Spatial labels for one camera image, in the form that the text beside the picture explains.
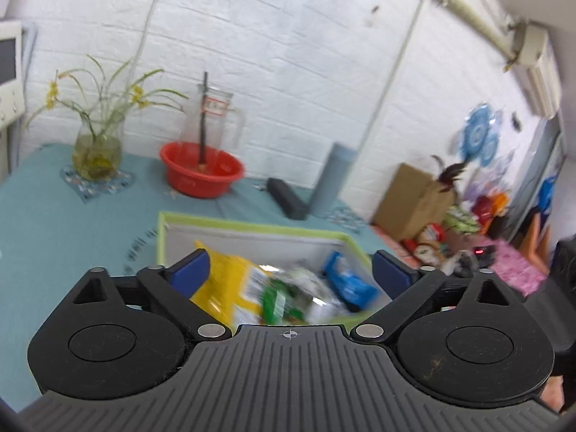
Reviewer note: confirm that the white appliance with screen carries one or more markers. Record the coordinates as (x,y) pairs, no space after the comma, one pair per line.
(9,76)

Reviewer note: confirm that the pink floral cloth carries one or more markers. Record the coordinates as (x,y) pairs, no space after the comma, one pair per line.
(517,270)

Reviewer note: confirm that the glass vase with yellow flowers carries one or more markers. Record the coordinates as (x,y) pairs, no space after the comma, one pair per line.
(99,148)

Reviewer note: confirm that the beige wrapped pipe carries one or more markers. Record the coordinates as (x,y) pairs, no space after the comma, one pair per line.
(454,2)

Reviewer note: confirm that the red plastic basin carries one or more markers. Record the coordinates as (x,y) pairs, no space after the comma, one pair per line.
(198,182)

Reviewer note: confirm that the heart-shaped patterned coaster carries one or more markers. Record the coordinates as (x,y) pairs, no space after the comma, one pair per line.
(81,186)

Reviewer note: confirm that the white air conditioner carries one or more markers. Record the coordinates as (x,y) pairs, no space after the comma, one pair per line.
(537,67)

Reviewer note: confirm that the grey cylindrical bottle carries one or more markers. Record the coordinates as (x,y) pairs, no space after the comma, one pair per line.
(333,175)

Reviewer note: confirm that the black stirring stick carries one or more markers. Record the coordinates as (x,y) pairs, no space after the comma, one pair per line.
(203,112)

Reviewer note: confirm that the green cardboard box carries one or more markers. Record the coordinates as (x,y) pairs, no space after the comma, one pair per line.
(252,238)

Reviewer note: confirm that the pile of mixed snack packets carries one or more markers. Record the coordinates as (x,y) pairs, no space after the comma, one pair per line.
(229,279)

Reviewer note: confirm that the clear glass pitcher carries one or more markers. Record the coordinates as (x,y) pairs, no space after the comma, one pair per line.
(216,117)

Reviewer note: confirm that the blue paper fan decorations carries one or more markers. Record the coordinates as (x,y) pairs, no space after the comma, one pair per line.
(479,132)

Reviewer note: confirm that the dark dried plant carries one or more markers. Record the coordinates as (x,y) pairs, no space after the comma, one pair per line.
(450,171)

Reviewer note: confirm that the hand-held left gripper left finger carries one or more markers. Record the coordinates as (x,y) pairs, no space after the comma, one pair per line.
(191,274)

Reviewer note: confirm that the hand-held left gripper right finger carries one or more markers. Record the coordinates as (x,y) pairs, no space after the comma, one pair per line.
(392,274)

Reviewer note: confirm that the brown cardboard box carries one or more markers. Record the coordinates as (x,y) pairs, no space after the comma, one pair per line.
(409,202)

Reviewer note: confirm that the black rectangular case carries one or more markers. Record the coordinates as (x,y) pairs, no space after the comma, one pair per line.
(288,198)

